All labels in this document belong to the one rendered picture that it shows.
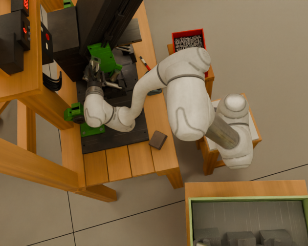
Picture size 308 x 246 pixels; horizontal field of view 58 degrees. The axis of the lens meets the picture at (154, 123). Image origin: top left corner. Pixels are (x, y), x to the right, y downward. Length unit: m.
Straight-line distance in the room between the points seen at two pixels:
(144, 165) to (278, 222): 0.78
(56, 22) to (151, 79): 0.92
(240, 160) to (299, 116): 1.47
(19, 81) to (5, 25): 0.25
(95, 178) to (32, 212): 1.26
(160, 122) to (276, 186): 0.76
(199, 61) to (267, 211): 1.00
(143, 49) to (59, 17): 0.56
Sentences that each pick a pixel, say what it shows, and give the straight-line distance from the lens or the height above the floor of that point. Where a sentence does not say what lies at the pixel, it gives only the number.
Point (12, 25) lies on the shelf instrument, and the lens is 1.38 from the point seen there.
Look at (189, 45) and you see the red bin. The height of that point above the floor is 0.89.
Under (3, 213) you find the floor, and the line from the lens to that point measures 3.04.
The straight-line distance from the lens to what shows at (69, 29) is 1.77.
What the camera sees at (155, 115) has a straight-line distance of 1.72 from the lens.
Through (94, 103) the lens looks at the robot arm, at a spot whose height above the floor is 1.33.
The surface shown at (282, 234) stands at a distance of 1.65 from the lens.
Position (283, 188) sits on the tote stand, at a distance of 1.78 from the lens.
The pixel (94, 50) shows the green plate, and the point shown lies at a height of 1.24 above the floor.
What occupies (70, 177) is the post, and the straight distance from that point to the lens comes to 1.66.
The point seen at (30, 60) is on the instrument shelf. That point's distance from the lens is 1.33.
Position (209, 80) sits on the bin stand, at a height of 0.76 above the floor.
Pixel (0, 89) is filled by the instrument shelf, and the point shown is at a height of 1.54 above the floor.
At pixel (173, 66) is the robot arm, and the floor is 1.65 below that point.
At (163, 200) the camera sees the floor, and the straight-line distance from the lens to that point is 2.51.
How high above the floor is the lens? 2.48
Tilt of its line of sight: 68 degrees down
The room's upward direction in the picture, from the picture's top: 22 degrees counter-clockwise
